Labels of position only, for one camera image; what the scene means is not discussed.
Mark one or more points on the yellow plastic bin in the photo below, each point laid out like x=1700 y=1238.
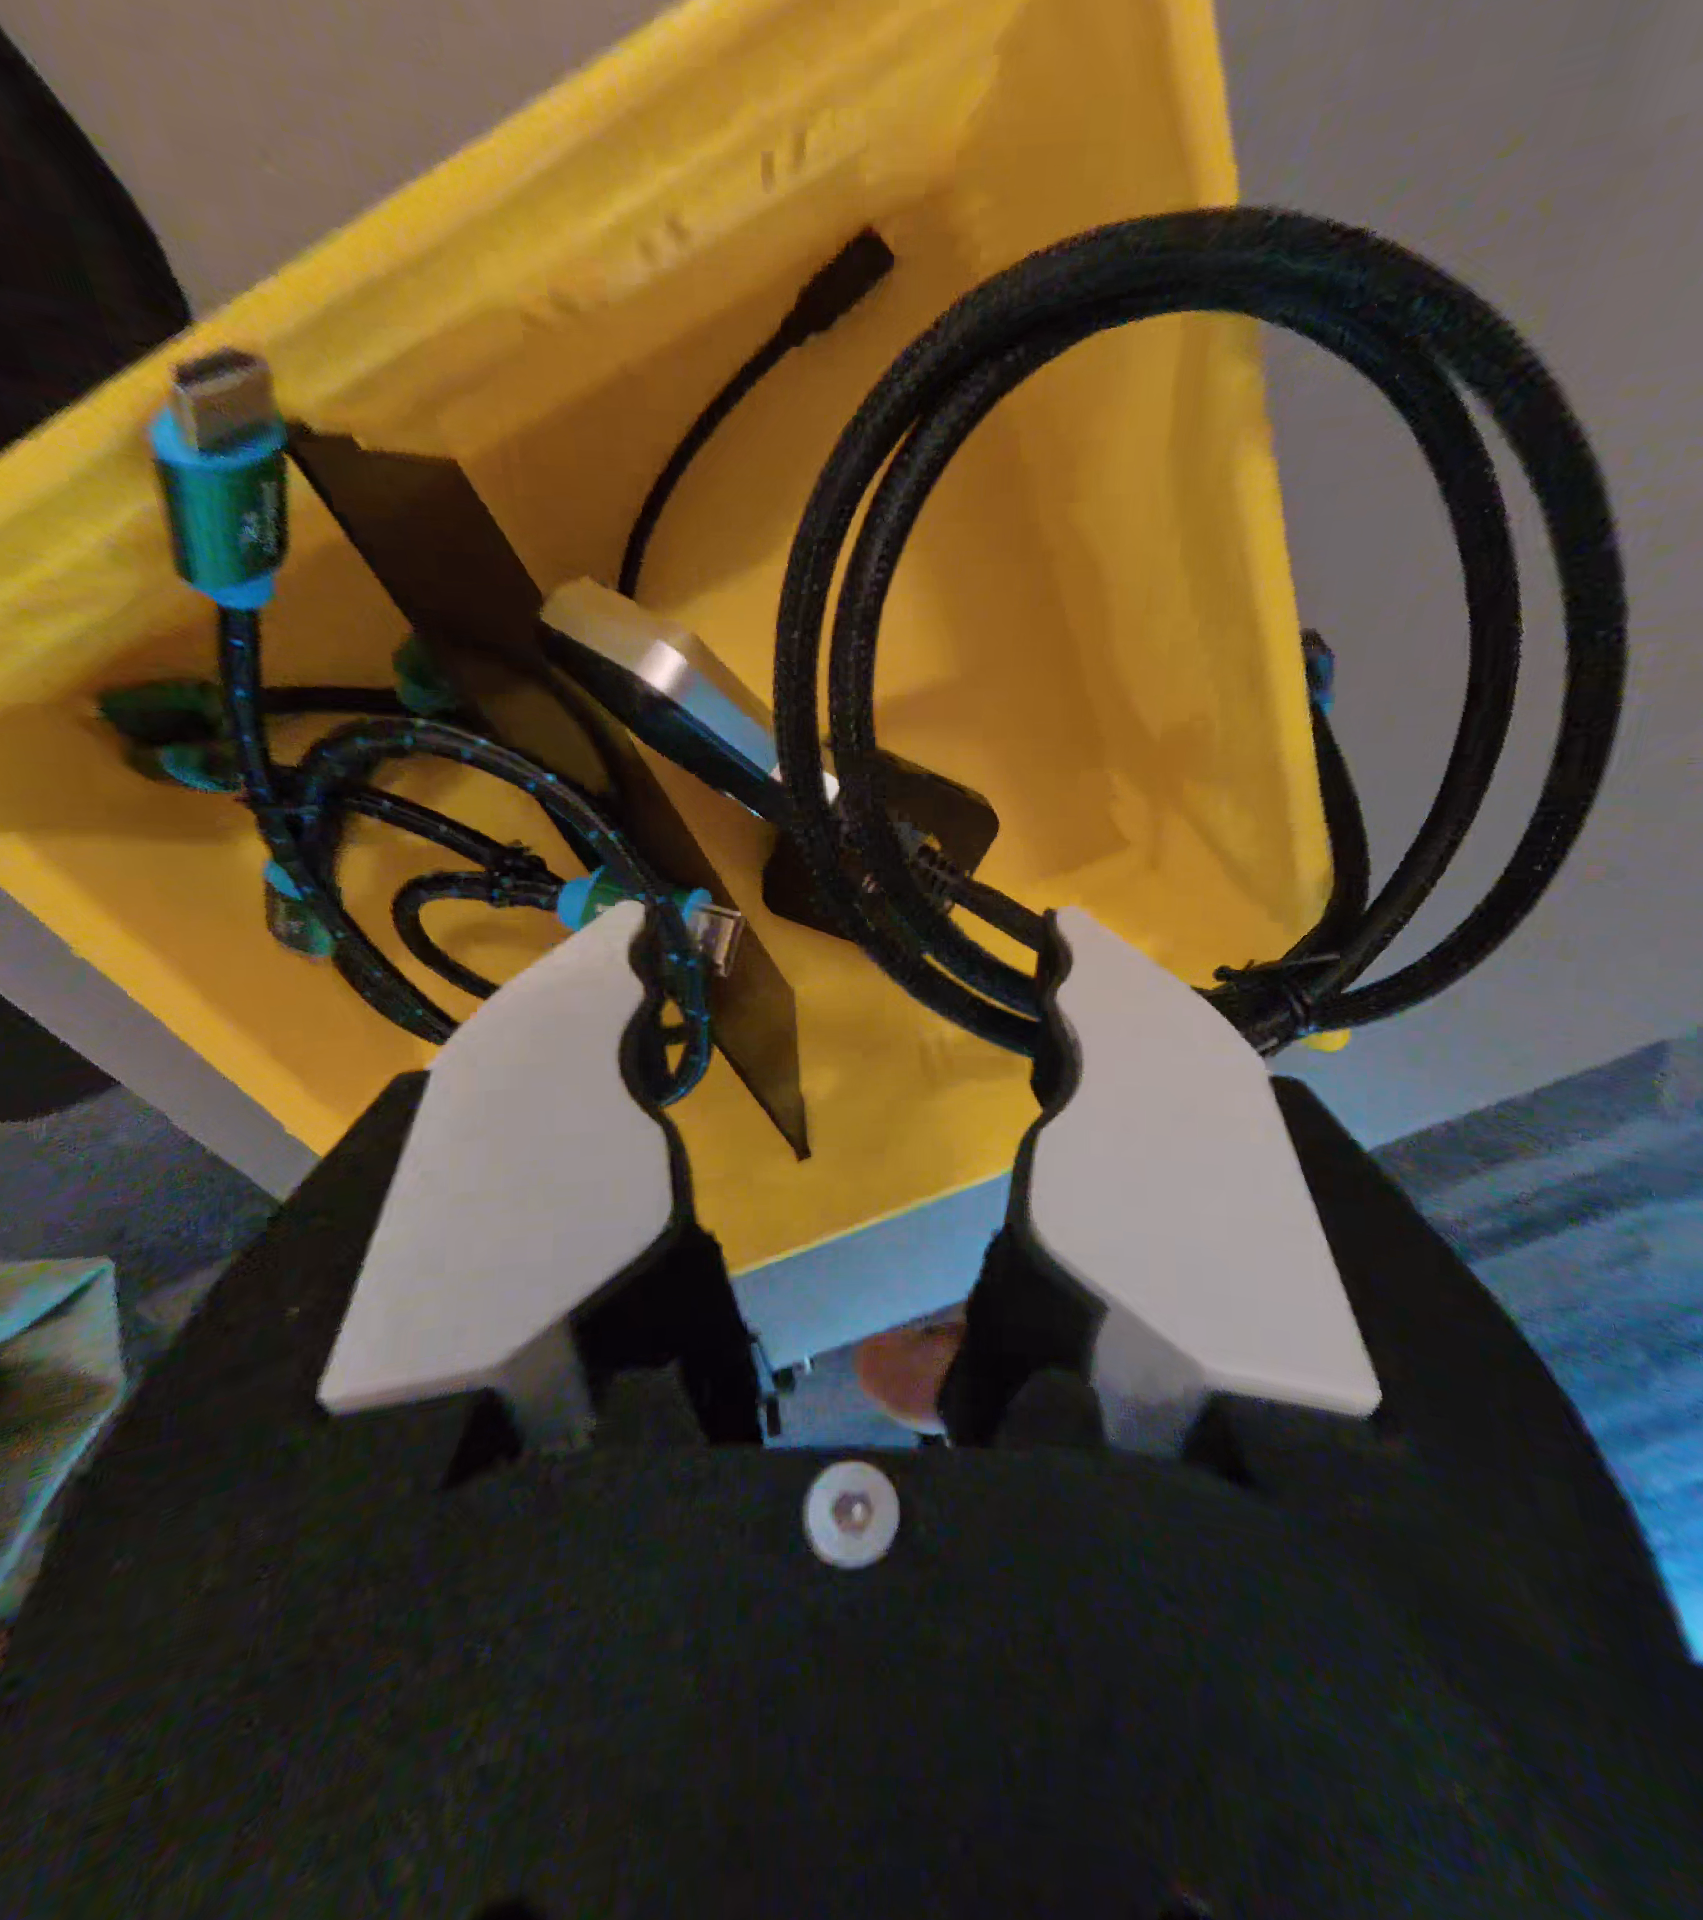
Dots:
x=1123 y=631

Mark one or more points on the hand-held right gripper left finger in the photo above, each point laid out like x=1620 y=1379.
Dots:
x=523 y=1170

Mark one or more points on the grey HDMI switch box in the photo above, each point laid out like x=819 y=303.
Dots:
x=657 y=675

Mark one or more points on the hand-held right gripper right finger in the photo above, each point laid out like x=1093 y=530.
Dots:
x=1183 y=1201

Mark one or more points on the crumpled pale green bag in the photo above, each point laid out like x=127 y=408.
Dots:
x=27 y=1351

